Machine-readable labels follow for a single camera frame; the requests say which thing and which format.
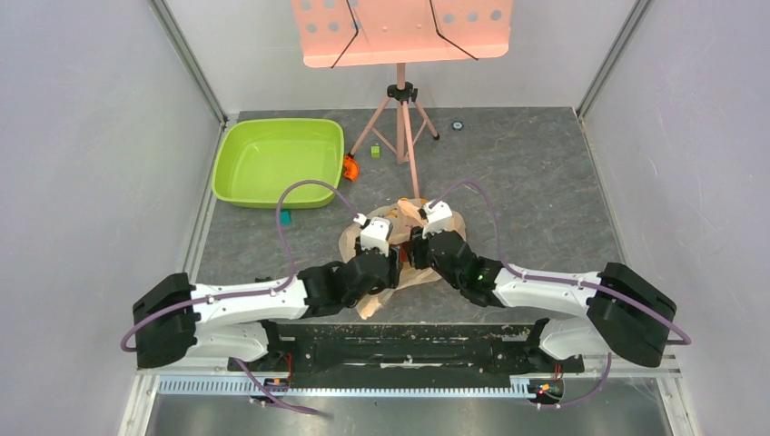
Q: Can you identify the translucent orange plastic bag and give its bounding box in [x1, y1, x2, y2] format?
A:
[339, 198, 440, 320]

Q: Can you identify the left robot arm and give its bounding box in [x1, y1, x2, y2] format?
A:
[121, 245, 402, 371]

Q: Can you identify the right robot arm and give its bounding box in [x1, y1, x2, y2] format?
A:
[407, 229, 676, 371]

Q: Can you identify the orange toy by basin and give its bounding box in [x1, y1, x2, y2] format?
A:
[342, 154, 360, 182]

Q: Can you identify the green plastic basin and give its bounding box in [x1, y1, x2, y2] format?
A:
[212, 118, 345, 209]

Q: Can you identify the pink music stand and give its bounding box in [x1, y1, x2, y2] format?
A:
[291, 0, 514, 196]

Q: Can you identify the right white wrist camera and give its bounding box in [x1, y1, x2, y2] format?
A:
[419, 201, 453, 239]

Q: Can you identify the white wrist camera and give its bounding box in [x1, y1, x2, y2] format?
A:
[353, 213, 392, 257]
[419, 201, 453, 239]

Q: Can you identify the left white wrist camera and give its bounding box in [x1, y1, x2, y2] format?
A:
[353, 213, 392, 257]

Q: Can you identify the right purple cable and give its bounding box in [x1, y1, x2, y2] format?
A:
[428, 179, 693, 411]

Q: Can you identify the purple cable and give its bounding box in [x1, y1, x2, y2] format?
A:
[428, 179, 693, 411]
[120, 179, 362, 416]

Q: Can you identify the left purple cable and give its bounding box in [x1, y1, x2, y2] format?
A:
[120, 179, 362, 416]

